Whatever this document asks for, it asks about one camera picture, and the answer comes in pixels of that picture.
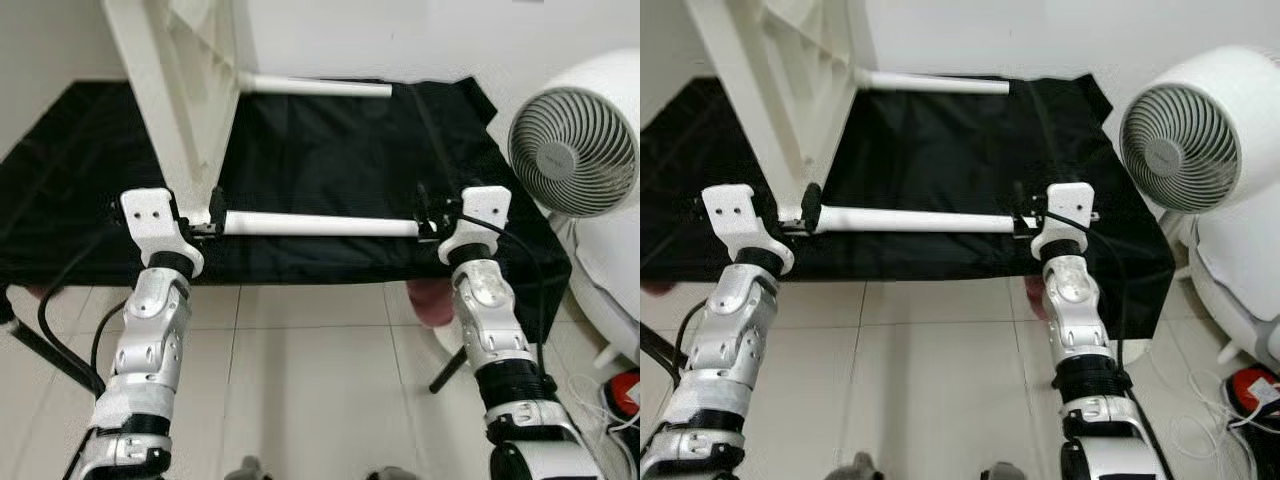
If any white plastic table leg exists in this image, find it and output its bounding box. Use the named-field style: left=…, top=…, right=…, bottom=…
left=855, top=68, right=1011, bottom=97
left=220, top=210, right=423, bottom=240
left=238, top=72, right=394, bottom=100
left=815, top=205, right=1019, bottom=236

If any white plastic table top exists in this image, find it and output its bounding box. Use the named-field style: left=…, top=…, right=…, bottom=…
left=685, top=0, right=861, bottom=223
left=100, top=0, right=243, bottom=227

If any black tablecloth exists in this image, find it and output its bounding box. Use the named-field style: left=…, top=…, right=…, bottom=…
left=0, top=78, right=574, bottom=343
left=640, top=72, right=1177, bottom=341

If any white round fan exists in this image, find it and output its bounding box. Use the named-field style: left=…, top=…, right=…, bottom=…
left=507, top=48, right=641, bottom=219
left=1118, top=45, right=1280, bottom=214

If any red floor device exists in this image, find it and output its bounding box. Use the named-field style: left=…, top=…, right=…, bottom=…
left=1228, top=365, right=1280, bottom=413
left=605, top=368, right=641, bottom=419

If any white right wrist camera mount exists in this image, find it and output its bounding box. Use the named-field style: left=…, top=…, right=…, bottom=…
left=437, top=185, right=514, bottom=267
left=1030, top=182, right=1097, bottom=261

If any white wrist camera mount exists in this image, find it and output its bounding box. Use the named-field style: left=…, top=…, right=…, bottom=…
left=437, top=185, right=514, bottom=267
left=118, top=187, right=206, bottom=279
left=700, top=183, right=796, bottom=276
left=1030, top=182, right=1097, bottom=261

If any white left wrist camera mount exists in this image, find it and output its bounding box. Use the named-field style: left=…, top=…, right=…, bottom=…
left=118, top=187, right=206, bottom=279
left=700, top=183, right=796, bottom=276

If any white floor cable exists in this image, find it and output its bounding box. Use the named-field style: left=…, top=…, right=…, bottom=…
left=1150, top=345, right=1280, bottom=476
left=565, top=370, right=641, bottom=471

